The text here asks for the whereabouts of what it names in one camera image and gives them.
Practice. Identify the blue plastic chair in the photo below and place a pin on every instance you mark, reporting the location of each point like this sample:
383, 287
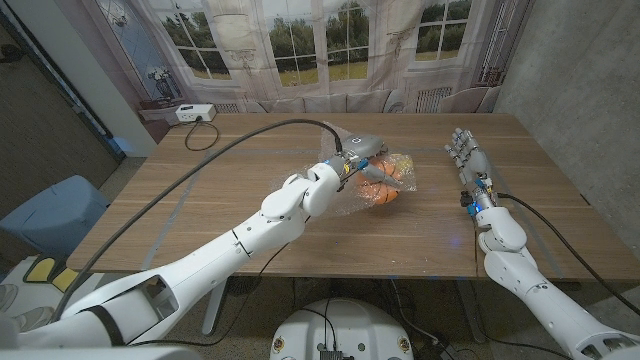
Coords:
55, 215

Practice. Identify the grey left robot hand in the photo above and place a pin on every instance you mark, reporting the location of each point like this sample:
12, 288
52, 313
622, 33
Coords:
362, 146

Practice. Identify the black power adapter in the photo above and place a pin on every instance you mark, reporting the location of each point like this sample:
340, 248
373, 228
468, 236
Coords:
440, 351

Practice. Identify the black round floor object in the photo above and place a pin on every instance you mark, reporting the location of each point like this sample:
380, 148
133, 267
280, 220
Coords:
245, 285

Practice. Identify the white power strip box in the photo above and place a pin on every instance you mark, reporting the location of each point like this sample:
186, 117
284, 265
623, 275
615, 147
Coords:
195, 113

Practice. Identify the printed window scene backdrop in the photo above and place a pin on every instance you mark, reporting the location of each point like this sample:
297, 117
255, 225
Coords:
300, 50

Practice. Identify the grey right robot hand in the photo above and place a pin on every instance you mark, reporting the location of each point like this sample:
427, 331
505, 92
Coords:
475, 167

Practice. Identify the grey metal table leg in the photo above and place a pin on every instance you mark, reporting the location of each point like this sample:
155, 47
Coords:
471, 310
215, 305

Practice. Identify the clear bubble wrap sheet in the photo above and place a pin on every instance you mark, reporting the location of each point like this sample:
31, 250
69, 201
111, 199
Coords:
350, 200

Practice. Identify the grey sneaker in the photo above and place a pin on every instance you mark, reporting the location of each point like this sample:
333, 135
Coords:
32, 317

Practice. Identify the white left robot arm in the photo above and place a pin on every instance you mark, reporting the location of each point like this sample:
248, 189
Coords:
200, 265

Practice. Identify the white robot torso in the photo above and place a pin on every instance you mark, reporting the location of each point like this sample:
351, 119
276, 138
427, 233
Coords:
342, 330

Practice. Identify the small orange basketball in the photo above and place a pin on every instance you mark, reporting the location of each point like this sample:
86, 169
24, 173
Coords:
382, 194

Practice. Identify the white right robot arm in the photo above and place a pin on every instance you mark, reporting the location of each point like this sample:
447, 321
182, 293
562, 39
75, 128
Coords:
540, 295

